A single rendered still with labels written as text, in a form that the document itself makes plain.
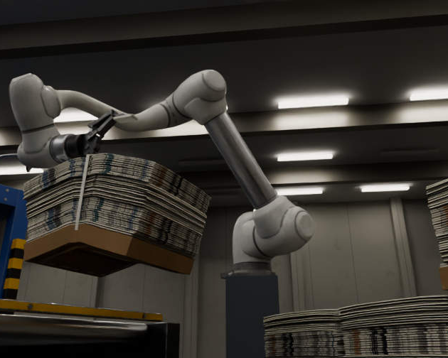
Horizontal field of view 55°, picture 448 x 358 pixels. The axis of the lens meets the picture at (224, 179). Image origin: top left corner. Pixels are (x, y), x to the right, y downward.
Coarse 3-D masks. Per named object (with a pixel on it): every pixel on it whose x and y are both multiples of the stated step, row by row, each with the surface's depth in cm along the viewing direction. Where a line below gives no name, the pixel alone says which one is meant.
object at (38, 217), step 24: (72, 168) 109; (24, 192) 114; (48, 192) 111; (72, 192) 107; (48, 216) 108; (72, 216) 105; (48, 264) 110; (72, 264) 113; (96, 264) 117; (120, 264) 121
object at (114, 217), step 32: (128, 160) 102; (96, 192) 103; (128, 192) 99; (160, 192) 101; (192, 192) 113; (96, 224) 100; (128, 224) 96; (160, 224) 102; (192, 224) 115; (128, 256) 94; (192, 256) 118
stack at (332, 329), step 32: (288, 320) 120; (320, 320) 110; (352, 320) 103; (384, 320) 96; (416, 320) 89; (288, 352) 118; (320, 352) 108; (352, 352) 101; (384, 352) 95; (416, 352) 88
